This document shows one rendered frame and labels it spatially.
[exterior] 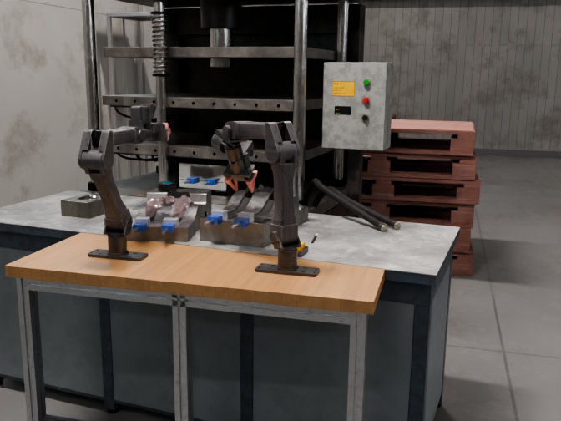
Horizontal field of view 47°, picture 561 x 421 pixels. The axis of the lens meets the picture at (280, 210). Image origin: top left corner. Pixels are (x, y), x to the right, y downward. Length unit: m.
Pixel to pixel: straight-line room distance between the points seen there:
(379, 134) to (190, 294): 1.40
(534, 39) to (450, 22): 1.44
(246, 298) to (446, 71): 10.36
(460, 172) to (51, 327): 2.95
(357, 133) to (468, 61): 9.08
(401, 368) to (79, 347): 1.36
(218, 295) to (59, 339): 1.16
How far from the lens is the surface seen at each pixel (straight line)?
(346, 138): 3.05
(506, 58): 12.07
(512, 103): 12.09
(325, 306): 1.85
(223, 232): 2.37
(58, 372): 3.01
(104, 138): 2.08
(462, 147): 4.61
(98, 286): 2.10
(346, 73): 3.04
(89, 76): 3.53
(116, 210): 2.19
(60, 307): 2.88
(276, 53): 3.12
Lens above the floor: 1.42
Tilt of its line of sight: 12 degrees down
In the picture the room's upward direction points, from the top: 1 degrees clockwise
